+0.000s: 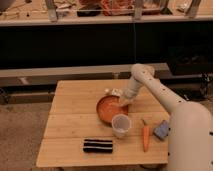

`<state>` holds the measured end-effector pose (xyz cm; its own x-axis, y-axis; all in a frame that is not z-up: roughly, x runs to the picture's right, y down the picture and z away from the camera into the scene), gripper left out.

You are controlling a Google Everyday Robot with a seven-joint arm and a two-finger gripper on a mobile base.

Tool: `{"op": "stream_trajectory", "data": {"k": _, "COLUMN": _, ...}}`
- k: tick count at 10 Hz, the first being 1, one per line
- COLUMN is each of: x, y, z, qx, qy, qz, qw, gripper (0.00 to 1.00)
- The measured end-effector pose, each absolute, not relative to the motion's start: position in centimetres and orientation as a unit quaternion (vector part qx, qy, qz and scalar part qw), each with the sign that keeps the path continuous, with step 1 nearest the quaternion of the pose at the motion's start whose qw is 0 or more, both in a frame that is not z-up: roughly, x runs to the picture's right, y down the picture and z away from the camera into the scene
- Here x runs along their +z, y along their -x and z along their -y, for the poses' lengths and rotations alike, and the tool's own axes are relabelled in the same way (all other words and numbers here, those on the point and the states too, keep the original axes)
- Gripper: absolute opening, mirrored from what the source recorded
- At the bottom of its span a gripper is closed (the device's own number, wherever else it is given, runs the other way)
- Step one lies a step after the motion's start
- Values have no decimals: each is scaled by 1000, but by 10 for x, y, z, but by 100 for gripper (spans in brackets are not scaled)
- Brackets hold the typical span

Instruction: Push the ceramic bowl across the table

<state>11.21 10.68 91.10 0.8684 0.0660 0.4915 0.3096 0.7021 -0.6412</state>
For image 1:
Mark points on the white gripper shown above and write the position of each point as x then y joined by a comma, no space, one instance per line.
125,101

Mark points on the orange ceramic bowl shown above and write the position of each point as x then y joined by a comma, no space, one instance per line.
108,106

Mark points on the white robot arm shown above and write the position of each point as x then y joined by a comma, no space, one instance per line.
190,138

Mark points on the small white object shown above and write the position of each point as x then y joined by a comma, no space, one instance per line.
114,91

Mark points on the clear plastic cup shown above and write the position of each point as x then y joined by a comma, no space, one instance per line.
121,124

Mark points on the orange carrot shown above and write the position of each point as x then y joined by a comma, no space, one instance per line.
145,133

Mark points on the blue sponge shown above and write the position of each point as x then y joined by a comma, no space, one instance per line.
161,131

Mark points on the black white striped cloth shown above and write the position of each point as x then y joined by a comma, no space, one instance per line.
98,146

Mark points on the wooden table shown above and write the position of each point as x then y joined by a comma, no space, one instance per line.
73,118

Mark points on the long background workbench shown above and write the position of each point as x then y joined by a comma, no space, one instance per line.
79,12

